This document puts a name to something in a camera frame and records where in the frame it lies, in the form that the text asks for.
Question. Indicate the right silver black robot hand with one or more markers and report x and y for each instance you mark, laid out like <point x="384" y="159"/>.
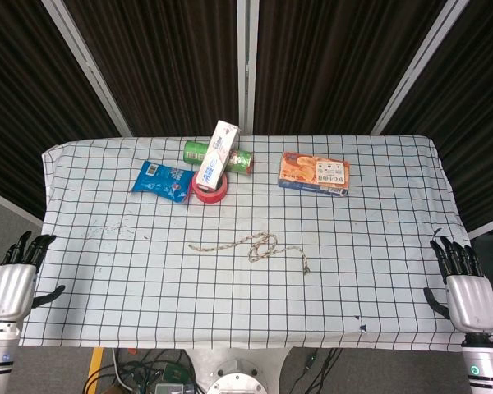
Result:
<point x="472" y="299"/>

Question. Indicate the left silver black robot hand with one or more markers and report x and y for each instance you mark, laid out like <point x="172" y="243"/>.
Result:
<point x="10" y="287"/>

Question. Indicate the white black checkered tablecloth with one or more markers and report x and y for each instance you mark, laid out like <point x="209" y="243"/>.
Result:
<point x="148" y="287"/>

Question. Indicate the dark ribbed partition panel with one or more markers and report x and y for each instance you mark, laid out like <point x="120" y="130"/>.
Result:
<point x="160" y="61"/>
<point x="24" y="102"/>
<point x="476" y="123"/>
<point x="333" y="61"/>

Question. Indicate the blue snack bag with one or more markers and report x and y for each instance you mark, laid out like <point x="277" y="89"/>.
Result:
<point x="160" y="180"/>

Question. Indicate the green circuit board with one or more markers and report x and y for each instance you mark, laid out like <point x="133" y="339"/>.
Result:
<point x="174" y="372"/>

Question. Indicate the orange blue biscuit box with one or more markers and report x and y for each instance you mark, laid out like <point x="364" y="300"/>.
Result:
<point x="308" y="168"/>

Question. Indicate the red tape roll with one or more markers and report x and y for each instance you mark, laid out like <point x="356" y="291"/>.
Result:
<point x="207" y="198"/>

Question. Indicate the white toothpaste box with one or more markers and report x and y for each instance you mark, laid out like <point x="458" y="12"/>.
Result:
<point x="215" y="158"/>

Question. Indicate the green cylindrical snack can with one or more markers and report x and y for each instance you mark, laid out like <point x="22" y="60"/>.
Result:
<point x="242" y="162"/>

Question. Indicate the grey partition base rail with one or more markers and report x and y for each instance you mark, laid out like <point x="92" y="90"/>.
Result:
<point x="491" y="230"/>
<point x="12" y="205"/>

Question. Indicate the grey partition frame post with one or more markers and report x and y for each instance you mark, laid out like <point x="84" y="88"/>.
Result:
<point x="86" y="65"/>
<point x="242" y="61"/>
<point x="419" y="65"/>

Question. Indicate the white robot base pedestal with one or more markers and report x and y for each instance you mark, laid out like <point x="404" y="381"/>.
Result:
<point x="238" y="369"/>

